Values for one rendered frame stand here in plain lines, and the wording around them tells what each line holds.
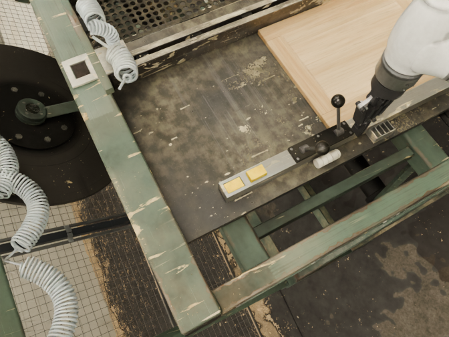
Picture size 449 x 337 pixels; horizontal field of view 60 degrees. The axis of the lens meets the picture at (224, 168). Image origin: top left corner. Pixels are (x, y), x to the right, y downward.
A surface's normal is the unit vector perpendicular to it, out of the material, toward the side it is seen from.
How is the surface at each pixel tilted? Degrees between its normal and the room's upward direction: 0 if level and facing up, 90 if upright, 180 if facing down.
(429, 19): 26
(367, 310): 0
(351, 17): 54
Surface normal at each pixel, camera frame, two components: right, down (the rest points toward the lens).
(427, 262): -0.70, 0.11
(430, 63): -0.48, 0.78
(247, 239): 0.03, -0.41
